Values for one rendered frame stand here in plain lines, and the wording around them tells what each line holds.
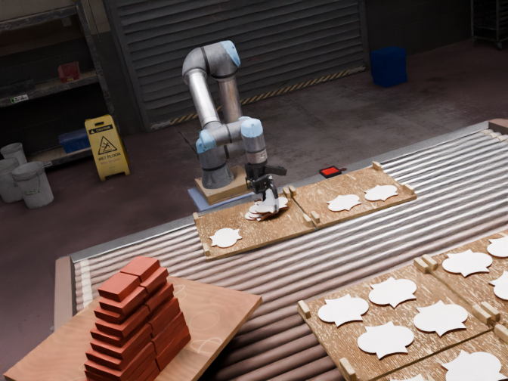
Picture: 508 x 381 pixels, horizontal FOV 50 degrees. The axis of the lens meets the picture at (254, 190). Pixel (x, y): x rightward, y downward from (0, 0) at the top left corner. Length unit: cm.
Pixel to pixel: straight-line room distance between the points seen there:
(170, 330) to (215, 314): 18
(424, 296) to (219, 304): 58
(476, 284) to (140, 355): 95
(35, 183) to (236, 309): 409
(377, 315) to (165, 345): 59
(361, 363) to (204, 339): 40
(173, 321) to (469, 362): 71
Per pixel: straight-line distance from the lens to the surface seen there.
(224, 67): 229
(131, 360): 131
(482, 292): 165
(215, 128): 206
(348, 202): 213
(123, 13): 653
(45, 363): 158
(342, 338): 151
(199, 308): 155
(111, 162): 555
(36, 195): 546
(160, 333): 136
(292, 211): 214
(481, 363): 143
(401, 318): 156
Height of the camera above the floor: 194
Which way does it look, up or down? 25 degrees down
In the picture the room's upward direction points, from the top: 12 degrees counter-clockwise
